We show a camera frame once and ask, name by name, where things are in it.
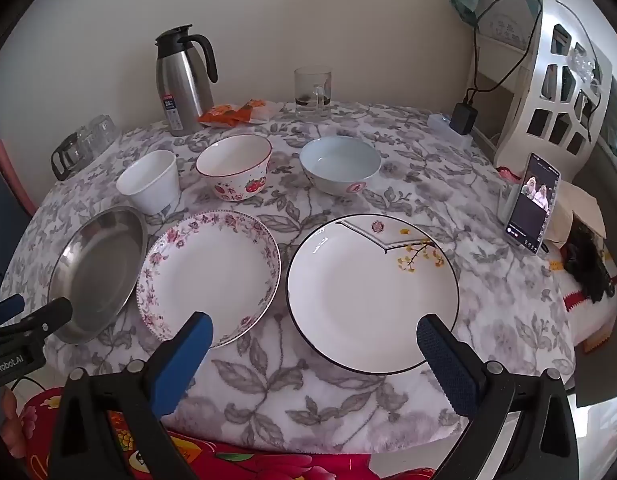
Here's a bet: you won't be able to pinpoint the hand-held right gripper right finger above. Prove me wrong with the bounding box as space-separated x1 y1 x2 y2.
415 314 581 480

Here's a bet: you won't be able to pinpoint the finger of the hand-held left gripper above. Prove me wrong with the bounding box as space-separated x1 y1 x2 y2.
0 293 26 326
0 297 74 343

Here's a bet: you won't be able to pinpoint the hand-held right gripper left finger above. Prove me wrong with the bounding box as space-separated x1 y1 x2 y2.
48 311 214 480

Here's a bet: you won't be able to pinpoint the pink floral rim plate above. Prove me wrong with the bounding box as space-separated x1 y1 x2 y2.
136 211 282 350

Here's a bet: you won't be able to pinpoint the black rim yellow flower plate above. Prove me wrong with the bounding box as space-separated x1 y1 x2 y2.
287 214 460 375

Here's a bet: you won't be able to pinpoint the white cup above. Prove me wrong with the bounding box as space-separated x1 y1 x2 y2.
116 150 180 216

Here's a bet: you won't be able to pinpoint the strawberry print bowl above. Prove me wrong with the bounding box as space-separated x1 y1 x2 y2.
196 134 273 202

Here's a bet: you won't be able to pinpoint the light blue bowl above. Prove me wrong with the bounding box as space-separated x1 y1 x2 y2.
299 136 382 197

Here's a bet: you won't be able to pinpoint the red floral cloth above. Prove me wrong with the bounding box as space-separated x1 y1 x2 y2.
3 387 439 480

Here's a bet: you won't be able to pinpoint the red white crochet mat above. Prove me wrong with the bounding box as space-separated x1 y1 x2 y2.
548 250 614 356

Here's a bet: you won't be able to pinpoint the smartphone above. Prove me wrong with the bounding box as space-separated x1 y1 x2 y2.
505 153 560 256

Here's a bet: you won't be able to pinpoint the black object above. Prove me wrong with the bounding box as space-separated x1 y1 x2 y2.
565 222 611 303

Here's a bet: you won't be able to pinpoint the clear drinking glass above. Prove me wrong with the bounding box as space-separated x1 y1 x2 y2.
78 120 109 158
96 115 122 153

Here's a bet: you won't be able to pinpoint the white power strip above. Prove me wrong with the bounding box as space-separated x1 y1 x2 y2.
428 114 476 142

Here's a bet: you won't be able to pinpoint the orange snack packet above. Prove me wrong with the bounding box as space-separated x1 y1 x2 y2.
198 104 240 127
236 100 284 124

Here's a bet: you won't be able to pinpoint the black charger adapter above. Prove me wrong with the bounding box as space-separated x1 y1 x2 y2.
449 103 476 136

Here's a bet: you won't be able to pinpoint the stainless steel thermos jug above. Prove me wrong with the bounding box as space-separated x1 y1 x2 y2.
155 24 219 137

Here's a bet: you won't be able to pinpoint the white cutout shelf rack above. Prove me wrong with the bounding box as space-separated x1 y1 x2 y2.
465 0 614 171

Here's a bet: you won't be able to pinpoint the glass mug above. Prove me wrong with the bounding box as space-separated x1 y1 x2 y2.
294 67 333 120

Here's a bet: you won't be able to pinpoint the clear glass cups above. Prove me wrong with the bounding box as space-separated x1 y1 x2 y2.
571 45 601 83

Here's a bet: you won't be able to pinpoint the white printed box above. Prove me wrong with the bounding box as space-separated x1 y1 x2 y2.
481 0 534 43

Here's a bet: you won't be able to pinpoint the teal bag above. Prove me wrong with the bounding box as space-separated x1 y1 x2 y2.
449 0 489 26

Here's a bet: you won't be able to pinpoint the thin black cable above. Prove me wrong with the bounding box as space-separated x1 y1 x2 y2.
8 376 46 392

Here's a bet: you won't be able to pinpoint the blue chair pink frame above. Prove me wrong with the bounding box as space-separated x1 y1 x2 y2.
0 140 36 276

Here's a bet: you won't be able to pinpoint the glass teapot black handle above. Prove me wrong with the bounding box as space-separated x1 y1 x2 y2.
51 132 96 182

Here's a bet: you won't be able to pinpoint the black charger cable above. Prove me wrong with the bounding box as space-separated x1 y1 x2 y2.
463 0 601 146

